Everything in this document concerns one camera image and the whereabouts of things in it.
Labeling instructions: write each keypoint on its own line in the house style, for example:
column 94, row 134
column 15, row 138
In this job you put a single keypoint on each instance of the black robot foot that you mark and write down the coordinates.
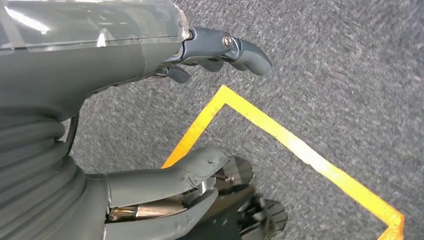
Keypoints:
column 261, row 218

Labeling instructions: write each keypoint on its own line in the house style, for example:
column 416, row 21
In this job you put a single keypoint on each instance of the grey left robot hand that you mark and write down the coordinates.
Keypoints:
column 82, row 66

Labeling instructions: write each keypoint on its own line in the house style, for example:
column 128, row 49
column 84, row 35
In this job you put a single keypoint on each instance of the yellow floor tape square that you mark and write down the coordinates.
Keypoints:
column 298, row 145

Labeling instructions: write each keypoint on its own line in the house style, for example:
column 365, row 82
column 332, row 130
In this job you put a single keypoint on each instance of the ribbed grey left arm sleeve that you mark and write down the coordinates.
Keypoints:
column 33, row 182

